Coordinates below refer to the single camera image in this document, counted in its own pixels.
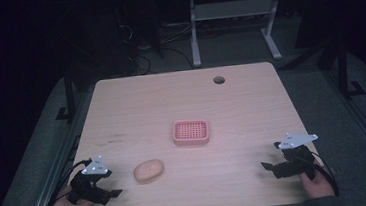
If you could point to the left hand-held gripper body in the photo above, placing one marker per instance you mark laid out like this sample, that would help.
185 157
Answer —
87 183

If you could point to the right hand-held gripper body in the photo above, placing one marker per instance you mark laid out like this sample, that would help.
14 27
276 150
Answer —
297 160

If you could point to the person's right hand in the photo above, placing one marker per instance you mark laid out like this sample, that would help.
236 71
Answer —
317 186

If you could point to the brown potato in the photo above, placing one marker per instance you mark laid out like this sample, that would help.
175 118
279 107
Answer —
148 171

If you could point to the pink slotted soap dish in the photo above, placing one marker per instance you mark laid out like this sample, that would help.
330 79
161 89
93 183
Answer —
191 132

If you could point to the black metal stand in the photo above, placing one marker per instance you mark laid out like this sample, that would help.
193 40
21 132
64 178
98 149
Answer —
68 93
343 69

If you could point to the white metal table frame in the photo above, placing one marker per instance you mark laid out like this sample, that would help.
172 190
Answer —
229 10

